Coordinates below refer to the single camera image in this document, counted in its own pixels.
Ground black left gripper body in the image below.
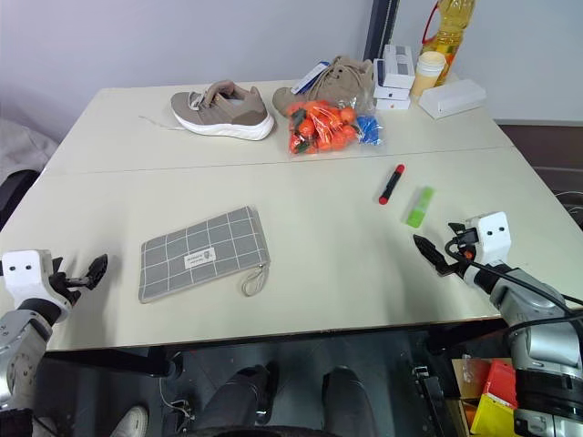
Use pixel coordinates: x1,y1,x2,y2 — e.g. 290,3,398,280
47,269,88,311

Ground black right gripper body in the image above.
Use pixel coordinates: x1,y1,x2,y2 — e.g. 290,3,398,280
447,232,478,270

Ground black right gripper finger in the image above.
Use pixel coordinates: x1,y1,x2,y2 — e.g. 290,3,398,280
412,233,457,278
447,221,476,239

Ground grey checked fabric pouch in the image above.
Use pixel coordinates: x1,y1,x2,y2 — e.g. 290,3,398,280
138,205,272,305

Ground blue items in bag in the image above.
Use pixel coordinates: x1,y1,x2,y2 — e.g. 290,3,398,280
355,114,382,147

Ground green highlighter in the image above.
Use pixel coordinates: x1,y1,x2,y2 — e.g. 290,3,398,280
400,185,437,229

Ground red and black pen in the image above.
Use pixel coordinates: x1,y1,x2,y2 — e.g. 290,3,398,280
377,163,406,206

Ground black chair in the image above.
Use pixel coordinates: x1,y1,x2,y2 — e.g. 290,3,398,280
0,168,40,231

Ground grey cloth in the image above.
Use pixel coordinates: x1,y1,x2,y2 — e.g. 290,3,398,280
0,116,60,183

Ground long white box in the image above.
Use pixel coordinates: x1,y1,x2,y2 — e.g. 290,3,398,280
418,78,487,121

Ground cardboard box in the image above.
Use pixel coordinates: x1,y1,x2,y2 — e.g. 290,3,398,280
449,356,521,437

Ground red box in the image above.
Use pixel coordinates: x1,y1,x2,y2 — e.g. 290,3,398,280
481,358,519,410

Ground flat white box orange mark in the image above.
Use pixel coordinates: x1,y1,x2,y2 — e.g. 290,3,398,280
373,97,412,112

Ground white shoe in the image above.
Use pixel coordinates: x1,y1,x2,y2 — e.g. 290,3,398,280
110,404,150,437

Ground yellow cup white lid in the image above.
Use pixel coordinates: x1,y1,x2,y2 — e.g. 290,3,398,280
409,51,445,98

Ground dark rounded shape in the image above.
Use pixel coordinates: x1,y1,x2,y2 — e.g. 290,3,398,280
321,365,380,433
195,362,280,432

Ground yellow box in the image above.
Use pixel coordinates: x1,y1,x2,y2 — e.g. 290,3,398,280
470,392,517,437

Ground plastic bag of oranges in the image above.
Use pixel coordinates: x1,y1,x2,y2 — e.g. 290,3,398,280
285,97,389,160

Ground white box grey blue print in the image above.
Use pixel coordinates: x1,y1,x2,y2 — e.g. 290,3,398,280
381,44,417,89

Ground beige suede shoe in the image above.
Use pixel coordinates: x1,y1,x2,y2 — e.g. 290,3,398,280
271,55,377,116

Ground beige sneaker white sole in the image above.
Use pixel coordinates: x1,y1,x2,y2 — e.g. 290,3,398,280
169,79,277,141

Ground blue and white tag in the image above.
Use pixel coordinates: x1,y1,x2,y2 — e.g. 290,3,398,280
291,60,331,96

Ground black vertical pole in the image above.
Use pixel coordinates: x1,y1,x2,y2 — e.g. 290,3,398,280
363,0,398,63

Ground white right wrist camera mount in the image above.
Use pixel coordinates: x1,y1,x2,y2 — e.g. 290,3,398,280
464,211,512,266

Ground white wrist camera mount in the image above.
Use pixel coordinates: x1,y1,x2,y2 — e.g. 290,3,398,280
0,249,69,315
464,211,512,266

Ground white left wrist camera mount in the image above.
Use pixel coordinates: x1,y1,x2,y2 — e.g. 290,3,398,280
0,249,69,315

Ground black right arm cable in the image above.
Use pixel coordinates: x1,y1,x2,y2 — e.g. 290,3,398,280
445,239,583,330

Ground black table frame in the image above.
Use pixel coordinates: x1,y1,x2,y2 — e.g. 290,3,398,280
40,318,511,380

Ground thin cables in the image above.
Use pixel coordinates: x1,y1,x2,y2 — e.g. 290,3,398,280
556,189,583,231

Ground yellow oil bottle red handle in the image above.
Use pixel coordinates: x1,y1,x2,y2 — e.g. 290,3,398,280
419,0,477,87

